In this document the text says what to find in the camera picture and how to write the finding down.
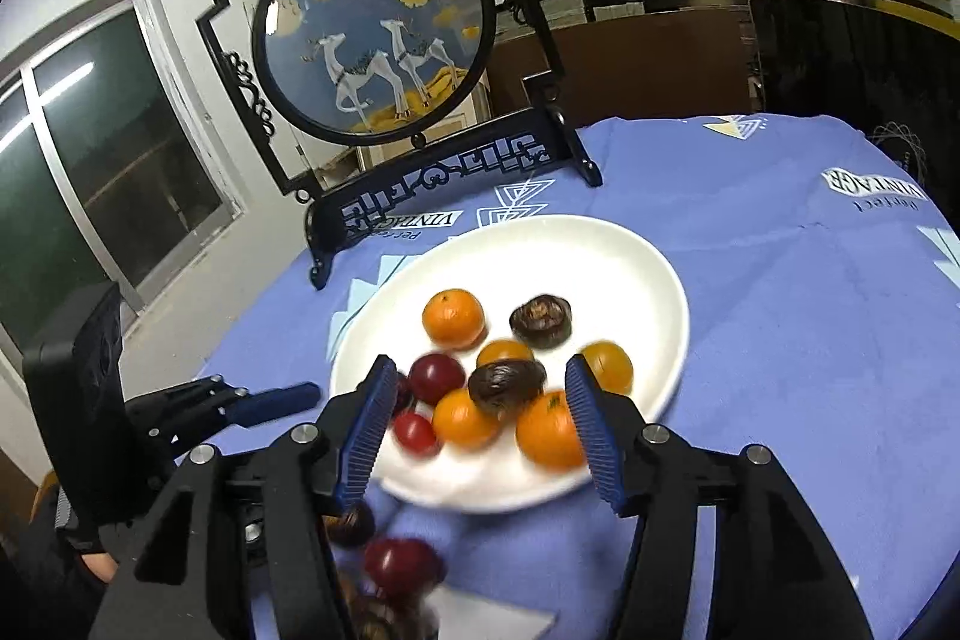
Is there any large orange tangerine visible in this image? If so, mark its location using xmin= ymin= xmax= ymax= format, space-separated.
xmin=516 ymin=390 xmax=586 ymax=471

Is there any small red cherry tomato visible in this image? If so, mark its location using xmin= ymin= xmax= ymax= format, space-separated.
xmin=392 ymin=411 xmax=443 ymax=458

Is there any large dark red plum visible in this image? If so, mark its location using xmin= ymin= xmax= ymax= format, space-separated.
xmin=363 ymin=537 xmax=448 ymax=599

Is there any person's left hand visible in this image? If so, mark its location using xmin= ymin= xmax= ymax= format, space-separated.
xmin=82 ymin=552 xmax=119 ymax=585

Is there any greenish orange in plate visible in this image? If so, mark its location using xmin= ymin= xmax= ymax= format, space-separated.
xmin=581 ymin=341 xmax=635 ymax=395

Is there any small orange in plate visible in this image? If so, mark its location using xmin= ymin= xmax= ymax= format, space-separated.
xmin=431 ymin=388 xmax=501 ymax=450
xmin=475 ymin=339 xmax=534 ymax=367
xmin=421 ymin=289 xmax=487 ymax=351

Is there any red plum in plate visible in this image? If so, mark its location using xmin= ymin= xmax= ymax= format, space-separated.
xmin=407 ymin=353 xmax=467 ymax=406

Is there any dark chestnut in plate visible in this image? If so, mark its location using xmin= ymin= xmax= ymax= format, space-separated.
xmin=509 ymin=294 xmax=573 ymax=349

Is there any black left jacket sleeve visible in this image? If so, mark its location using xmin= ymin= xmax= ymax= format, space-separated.
xmin=0 ymin=480 xmax=122 ymax=640

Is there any white oval plate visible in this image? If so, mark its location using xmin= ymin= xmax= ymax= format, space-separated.
xmin=331 ymin=214 xmax=690 ymax=513

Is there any sliding glass window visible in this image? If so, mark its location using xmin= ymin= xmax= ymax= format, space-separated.
xmin=2 ymin=0 xmax=242 ymax=367

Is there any round deer painting screen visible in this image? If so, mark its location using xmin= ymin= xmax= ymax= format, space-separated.
xmin=197 ymin=0 xmax=602 ymax=287

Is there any dark chair back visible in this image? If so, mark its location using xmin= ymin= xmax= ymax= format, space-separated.
xmin=748 ymin=0 xmax=958 ymax=174

